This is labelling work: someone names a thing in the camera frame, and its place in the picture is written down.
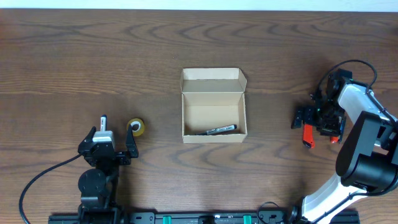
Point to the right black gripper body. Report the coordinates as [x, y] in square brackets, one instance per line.
[322, 117]

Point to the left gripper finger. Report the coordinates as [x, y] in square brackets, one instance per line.
[87, 143]
[131, 144]

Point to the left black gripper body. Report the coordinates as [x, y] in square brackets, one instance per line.
[121, 160]

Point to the yellow tape roll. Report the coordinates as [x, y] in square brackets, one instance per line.
[137, 126]

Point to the red utility knife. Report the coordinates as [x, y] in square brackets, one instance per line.
[307, 138]

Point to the blue capped white marker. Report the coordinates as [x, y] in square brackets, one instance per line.
[103, 123]

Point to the black whiteboard marker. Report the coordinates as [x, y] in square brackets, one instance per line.
[218, 130]

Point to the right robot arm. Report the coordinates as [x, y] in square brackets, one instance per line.
[366, 165]

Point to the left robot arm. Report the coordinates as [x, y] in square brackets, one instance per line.
[98, 186]

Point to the open cardboard box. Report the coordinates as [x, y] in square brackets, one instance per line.
[212, 98]

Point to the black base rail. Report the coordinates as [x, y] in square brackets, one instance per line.
[276, 216]

